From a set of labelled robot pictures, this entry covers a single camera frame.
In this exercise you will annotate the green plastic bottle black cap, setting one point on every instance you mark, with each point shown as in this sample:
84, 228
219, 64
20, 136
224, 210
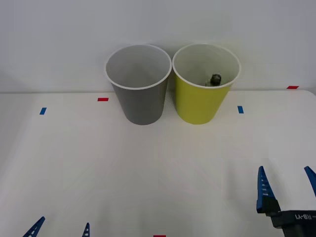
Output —
215, 79

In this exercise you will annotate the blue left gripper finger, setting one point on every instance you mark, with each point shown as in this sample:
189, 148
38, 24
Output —
34, 228
86, 230

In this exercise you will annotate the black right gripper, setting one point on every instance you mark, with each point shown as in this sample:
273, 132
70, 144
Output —
296, 222

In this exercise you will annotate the yellow-green plastic waste bin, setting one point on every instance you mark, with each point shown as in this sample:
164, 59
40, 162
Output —
200, 103

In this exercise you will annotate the grey plastic waste bin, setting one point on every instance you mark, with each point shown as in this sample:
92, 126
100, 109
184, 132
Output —
144, 103

